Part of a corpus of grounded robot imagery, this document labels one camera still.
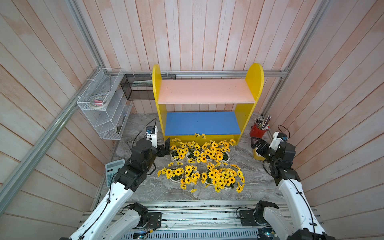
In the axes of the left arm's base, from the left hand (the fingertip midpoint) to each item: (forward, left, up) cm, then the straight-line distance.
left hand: (160, 139), depth 72 cm
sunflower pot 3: (+1, -19, -14) cm, 23 cm away
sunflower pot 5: (-13, -34, -13) cm, 39 cm away
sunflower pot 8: (-12, -7, -14) cm, 20 cm away
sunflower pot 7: (-14, -16, -12) cm, 24 cm away
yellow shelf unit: (+49, -38, -25) cm, 67 cm away
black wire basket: (+34, +17, +7) cm, 39 cm away
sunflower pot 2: (+1, -25, -11) cm, 28 cm away
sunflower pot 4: (+1, -8, -13) cm, 16 cm away
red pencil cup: (+22, -62, -15) cm, 67 cm away
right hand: (+5, -51, -6) cm, 52 cm away
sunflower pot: (+2, -32, -13) cm, 35 cm away
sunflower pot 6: (-15, -26, -11) cm, 31 cm away
